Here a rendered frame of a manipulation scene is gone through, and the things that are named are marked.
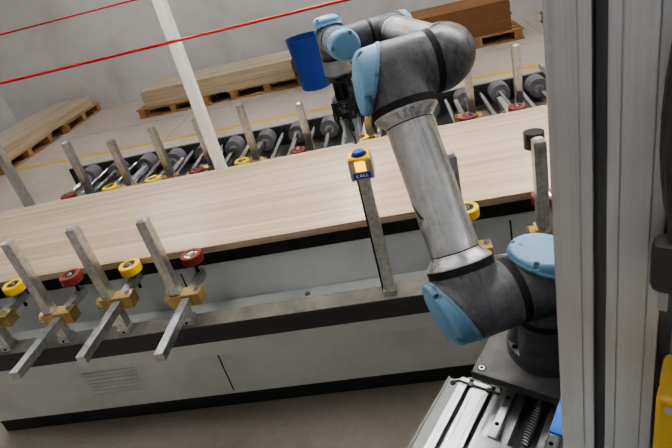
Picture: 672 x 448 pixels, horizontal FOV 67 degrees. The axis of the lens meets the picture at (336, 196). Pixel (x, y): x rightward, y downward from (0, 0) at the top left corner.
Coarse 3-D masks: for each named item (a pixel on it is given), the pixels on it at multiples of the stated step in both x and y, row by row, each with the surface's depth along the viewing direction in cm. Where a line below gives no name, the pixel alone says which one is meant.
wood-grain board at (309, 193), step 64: (448, 128) 236; (512, 128) 220; (128, 192) 260; (192, 192) 240; (256, 192) 223; (320, 192) 209; (384, 192) 196; (512, 192) 174; (0, 256) 227; (64, 256) 212; (128, 256) 198
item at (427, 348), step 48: (288, 240) 191; (336, 240) 190; (0, 288) 211; (48, 288) 209; (144, 288) 206; (240, 288) 203; (288, 288) 202; (384, 336) 210; (432, 336) 209; (0, 384) 239; (48, 384) 237; (96, 384) 235; (144, 384) 233; (192, 384) 231; (240, 384) 229; (288, 384) 227; (336, 384) 229; (384, 384) 227
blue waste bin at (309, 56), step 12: (300, 36) 708; (312, 36) 707; (288, 48) 684; (300, 48) 668; (312, 48) 670; (300, 60) 679; (312, 60) 677; (300, 72) 691; (312, 72) 685; (312, 84) 694; (324, 84) 699
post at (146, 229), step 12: (144, 216) 167; (144, 228) 166; (144, 240) 168; (156, 240) 170; (156, 252) 170; (156, 264) 173; (168, 264) 175; (168, 276) 175; (168, 288) 177; (180, 288) 180; (192, 312) 186
